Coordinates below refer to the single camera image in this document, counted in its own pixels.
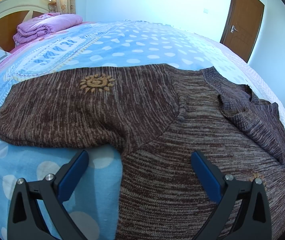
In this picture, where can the cream wooden headboard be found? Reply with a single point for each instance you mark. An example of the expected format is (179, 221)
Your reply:
(15, 12)

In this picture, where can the brown wooden door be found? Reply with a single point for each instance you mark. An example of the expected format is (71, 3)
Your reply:
(246, 16)

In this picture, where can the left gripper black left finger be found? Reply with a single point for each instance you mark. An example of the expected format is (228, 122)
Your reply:
(25, 220)

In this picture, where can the silver door handle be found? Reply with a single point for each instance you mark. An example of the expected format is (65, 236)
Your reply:
(233, 29)

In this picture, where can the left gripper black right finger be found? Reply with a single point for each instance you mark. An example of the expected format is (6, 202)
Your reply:
(242, 210)

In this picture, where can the brown knitted sweater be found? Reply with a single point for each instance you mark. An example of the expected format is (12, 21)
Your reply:
(155, 116)

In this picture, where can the folded purple blanket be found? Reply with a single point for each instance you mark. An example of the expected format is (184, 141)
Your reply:
(43, 25)

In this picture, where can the blue polka dot bedsheet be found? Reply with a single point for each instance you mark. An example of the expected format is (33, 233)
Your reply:
(118, 44)

